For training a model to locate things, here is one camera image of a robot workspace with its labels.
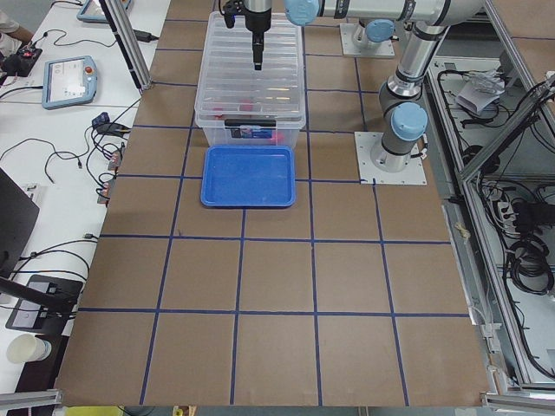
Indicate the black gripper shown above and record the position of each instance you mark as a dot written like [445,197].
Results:
[257,20]

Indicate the red blocks inside box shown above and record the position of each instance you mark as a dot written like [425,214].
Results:
[242,136]

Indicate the clear plastic storage box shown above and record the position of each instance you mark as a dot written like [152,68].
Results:
[227,75]

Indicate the blue plastic tray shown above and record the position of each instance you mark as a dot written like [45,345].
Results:
[249,176]

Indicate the black power adapter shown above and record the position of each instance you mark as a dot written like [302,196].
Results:
[143,36]

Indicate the blue teach pendant far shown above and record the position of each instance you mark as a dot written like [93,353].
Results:
[91,12]

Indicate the blue teach pendant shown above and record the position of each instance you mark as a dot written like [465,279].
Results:
[91,12]
[68,82]

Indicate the blue teach pendant near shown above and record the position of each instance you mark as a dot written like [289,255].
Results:
[68,82]

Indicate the crumpled white paper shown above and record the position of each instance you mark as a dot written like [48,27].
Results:
[481,90]

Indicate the white paper cup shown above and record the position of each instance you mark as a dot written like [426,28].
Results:
[28,348]

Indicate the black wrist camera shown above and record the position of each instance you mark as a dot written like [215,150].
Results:
[230,10]

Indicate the black box latch handle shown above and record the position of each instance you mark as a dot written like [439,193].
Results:
[250,123]

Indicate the aluminium frame post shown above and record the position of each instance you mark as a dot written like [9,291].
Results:
[125,37]

